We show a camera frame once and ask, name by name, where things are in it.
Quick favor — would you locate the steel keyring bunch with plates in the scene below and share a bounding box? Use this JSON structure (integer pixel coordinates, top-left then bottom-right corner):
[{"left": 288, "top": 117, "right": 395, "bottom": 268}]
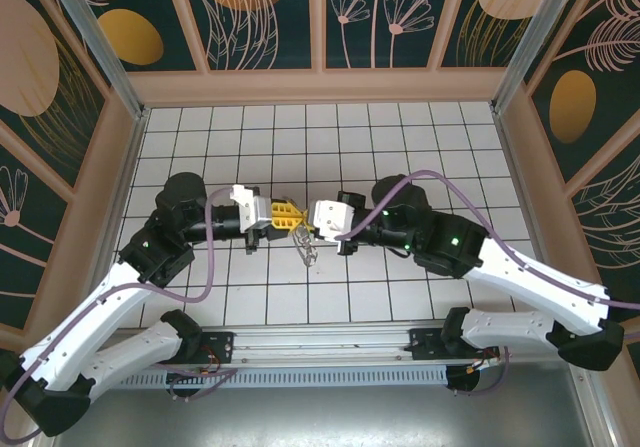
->
[{"left": 284, "top": 196, "right": 322, "bottom": 269}]

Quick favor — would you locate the grey metal sheet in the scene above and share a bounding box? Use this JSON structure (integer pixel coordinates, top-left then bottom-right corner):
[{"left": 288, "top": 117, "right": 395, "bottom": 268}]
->
[{"left": 29, "top": 361, "right": 617, "bottom": 447}]

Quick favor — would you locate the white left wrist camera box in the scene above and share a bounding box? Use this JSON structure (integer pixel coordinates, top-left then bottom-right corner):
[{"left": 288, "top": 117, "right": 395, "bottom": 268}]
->
[{"left": 228, "top": 183, "right": 274, "bottom": 234}]

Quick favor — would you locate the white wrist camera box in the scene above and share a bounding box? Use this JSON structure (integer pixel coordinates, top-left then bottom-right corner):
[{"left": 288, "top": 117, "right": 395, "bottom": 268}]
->
[
  {"left": 305, "top": 198, "right": 357, "bottom": 241},
  {"left": 228, "top": 183, "right": 274, "bottom": 234}
]

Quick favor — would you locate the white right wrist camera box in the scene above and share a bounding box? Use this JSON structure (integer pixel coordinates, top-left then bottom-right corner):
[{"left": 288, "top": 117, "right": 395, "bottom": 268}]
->
[{"left": 305, "top": 198, "right": 357, "bottom": 241}]

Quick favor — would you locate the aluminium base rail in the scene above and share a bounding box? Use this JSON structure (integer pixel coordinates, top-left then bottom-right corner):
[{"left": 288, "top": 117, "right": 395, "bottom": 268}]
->
[{"left": 47, "top": 321, "right": 599, "bottom": 369}]

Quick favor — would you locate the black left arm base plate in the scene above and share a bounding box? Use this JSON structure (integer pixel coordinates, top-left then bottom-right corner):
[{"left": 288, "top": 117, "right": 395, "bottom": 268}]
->
[{"left": 143, "top": 330, "right": 237, "bottom": 366}]

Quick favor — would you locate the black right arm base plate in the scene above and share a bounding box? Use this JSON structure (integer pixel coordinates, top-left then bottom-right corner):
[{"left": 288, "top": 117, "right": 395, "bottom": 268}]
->
[{"left": 408, "top": 326, "right": 502, "bottom": 366}]

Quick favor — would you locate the grey slotted cable duct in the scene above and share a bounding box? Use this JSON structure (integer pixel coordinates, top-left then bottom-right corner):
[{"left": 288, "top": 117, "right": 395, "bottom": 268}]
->
[{"left": 69, "top": 366, "right": 449, "bottom": 391}]

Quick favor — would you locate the aluminium corner post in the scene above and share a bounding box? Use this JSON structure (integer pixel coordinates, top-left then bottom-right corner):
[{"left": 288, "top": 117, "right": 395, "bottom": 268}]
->
[
  {"left": 489, "top": 0, "right": 577, "bottom": 114},
  {"left": 39, "top": 0, "right": 152, "bottom": 121}
]

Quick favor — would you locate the black cable port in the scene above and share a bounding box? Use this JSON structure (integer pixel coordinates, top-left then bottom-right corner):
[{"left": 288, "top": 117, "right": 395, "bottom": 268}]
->
[{"left": 166, "top": 374, "right": 202, "bottom": 401}]

